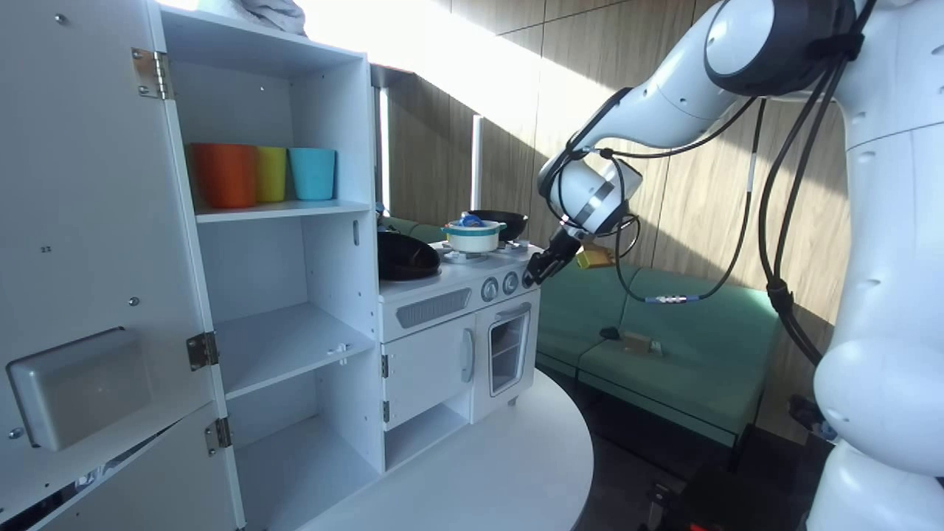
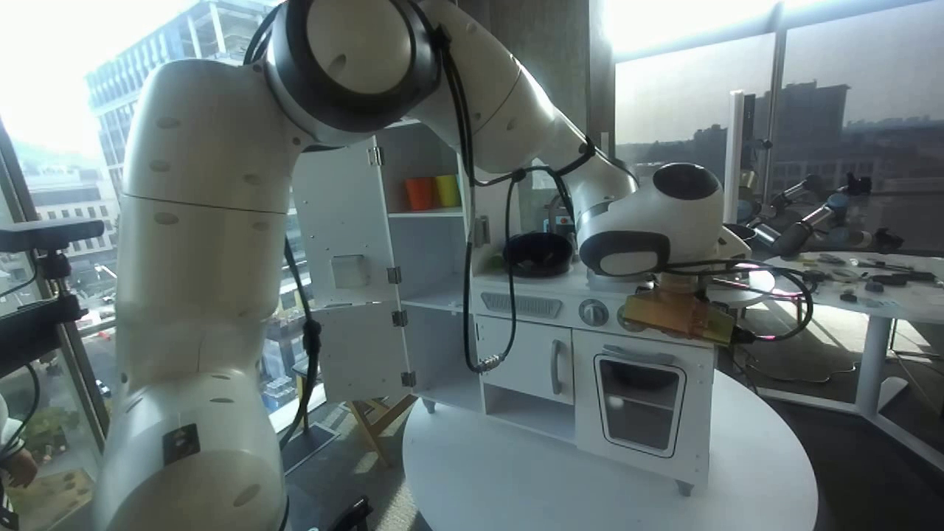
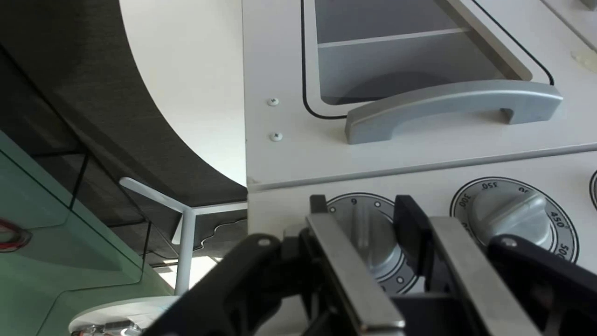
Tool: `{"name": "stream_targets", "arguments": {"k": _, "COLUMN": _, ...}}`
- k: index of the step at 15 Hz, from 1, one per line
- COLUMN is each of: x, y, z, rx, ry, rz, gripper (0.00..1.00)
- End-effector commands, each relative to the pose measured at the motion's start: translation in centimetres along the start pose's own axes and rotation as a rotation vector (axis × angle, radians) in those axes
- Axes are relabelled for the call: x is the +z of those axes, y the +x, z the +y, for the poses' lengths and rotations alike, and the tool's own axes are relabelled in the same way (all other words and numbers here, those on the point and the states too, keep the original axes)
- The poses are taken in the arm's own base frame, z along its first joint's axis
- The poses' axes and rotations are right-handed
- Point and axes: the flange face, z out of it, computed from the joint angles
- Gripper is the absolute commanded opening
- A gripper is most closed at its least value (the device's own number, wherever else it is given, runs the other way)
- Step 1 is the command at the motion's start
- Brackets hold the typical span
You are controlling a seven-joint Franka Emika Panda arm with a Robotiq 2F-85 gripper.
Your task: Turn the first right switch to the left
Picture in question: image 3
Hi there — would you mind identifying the white oven door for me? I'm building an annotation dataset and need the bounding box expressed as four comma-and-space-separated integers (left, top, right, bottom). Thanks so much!
240, 0, 597, 190

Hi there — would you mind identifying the silver stove knob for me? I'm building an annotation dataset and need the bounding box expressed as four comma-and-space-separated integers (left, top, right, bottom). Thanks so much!
585, 169, 597, 210
447, 175, 581, 266
324, 190, 430, 296

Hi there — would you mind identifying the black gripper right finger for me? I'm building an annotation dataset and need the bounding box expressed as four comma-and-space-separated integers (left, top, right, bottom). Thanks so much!
393, 193, 597, 336

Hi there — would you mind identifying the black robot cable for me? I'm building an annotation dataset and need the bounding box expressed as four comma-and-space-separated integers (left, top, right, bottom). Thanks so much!
64, 151, 89, 212

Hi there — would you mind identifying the red cord loop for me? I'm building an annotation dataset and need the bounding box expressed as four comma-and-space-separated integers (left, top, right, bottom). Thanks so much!
0, 216, 33, 253

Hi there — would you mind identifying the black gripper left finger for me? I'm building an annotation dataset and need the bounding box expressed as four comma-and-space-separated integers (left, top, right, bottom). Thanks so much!
141, 193, 406, 336

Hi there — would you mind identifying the white toy kitchen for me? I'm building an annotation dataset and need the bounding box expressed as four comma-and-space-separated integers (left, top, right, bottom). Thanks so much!
240, 0, 597, 336

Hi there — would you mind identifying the grey oven door handle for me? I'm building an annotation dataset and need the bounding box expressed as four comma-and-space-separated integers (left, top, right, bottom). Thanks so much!
342, 78, 564, 145

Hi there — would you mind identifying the white pedestal side table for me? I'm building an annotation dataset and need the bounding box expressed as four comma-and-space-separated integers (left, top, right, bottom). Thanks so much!
66, 175, 249, 336

